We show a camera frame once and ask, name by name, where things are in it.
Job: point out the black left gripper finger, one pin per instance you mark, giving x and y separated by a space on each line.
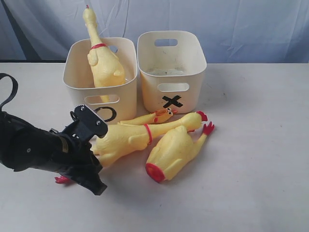
89 179

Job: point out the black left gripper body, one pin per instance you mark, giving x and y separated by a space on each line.
78 160

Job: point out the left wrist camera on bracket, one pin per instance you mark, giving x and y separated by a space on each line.
87 123

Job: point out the cream bin marked X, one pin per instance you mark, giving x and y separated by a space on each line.
172 69

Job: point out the whole rubber chicken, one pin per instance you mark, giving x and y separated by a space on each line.
106 68
122 140

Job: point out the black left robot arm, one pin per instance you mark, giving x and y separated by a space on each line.
24 146

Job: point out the cream bin marked O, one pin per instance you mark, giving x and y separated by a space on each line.
78 78

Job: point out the headless rubber chicken body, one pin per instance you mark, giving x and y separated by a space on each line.
174 151

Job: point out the broken chicken head with squeaker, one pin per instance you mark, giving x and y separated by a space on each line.
157 117

